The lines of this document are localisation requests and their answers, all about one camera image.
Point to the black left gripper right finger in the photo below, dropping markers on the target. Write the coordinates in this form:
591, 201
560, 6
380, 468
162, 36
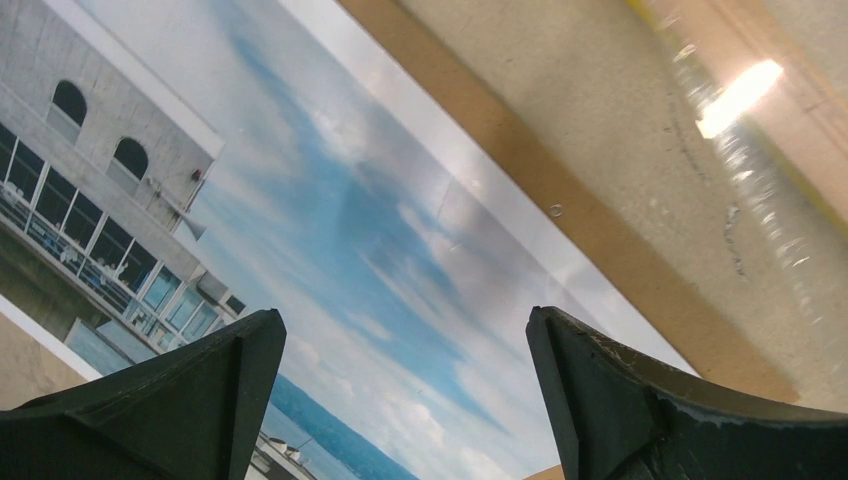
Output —
617, 413

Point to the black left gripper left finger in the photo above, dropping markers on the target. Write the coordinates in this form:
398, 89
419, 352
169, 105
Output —
192, 413

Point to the building and sky photo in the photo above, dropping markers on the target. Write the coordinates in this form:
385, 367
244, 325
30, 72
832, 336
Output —
169, 167

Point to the brown backing board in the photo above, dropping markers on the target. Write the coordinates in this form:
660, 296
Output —
571, 100

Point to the clear plastic sheet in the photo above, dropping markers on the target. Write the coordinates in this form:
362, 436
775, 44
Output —
808, 252

